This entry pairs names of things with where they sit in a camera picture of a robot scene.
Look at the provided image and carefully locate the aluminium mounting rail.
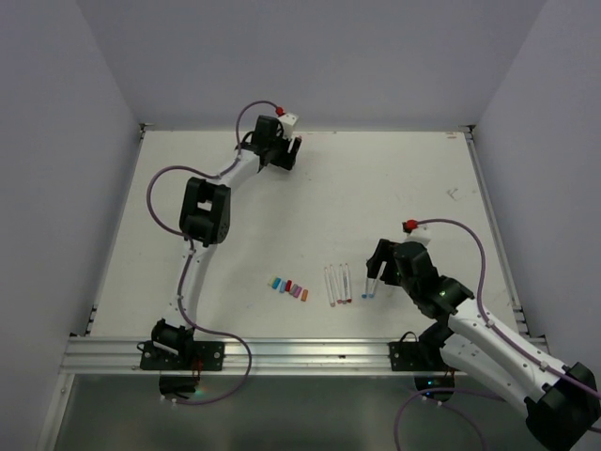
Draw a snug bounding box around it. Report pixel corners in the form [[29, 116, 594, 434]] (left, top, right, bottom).
[[59, 336, 451, 377]]

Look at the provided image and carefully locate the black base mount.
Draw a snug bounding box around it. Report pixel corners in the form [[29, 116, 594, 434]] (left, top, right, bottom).
[[387, 323, 468, 403], [136, 319, 224, 401]]

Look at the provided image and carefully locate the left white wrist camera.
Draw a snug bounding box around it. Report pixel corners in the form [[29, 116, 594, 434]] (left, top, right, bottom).
[[278, 113, 299, 135]]

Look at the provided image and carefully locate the orange white pen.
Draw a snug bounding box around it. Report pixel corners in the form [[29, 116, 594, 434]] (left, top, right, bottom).
[[324, 266, 337, 307]]

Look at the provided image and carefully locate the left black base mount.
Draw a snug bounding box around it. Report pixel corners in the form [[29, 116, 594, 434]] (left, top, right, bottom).
[[136, 319, 224, 401]]

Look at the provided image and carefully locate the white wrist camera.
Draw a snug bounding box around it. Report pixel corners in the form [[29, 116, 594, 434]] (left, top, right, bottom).
[[405, 225, 432, 247], [278, 113, 299, 135]]

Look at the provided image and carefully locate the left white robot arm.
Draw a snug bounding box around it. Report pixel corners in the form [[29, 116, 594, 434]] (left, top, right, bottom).
[[151, 108, 301, 369]]

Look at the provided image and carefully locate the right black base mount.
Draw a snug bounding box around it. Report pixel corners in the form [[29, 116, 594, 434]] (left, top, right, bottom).
[[387, 323, 468, 403]]

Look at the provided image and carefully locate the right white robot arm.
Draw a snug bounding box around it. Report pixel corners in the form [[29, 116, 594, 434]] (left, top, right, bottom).
[[366, 239, 600, 450]]

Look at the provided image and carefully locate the blue capped white pen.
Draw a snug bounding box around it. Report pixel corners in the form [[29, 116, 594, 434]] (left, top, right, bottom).
[[368, 274, 380, 298]]

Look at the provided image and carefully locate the red capped white pen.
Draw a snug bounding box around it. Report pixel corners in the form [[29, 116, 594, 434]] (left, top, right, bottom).
[[341, 264, 352, 303]]

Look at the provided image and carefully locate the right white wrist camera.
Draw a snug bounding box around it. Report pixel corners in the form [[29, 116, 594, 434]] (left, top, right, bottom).
[[405, 225, 432, 247]]

